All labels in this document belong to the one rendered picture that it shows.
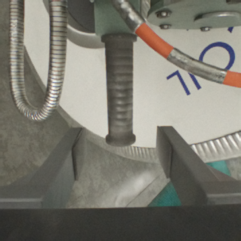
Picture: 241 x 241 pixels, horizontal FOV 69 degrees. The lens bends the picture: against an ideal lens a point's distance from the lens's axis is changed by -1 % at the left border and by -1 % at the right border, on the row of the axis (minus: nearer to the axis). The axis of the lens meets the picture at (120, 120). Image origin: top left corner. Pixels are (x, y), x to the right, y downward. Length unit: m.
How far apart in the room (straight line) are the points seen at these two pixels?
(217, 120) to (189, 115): 0.05
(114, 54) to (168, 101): 0.20
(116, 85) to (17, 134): 0.84
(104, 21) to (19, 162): 0.87
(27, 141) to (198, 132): 0.84
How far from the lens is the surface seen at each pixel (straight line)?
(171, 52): 0.17
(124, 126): 0.22
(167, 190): 1.65
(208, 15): 0.22
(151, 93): 0.40
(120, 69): 0.21
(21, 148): 1.01
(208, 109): 0.35
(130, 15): 0.18
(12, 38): 0.31
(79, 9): 0.73
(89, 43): 0.52
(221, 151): 0.37
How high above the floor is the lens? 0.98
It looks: 48 degrees down
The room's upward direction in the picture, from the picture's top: 71 degrees clockwise
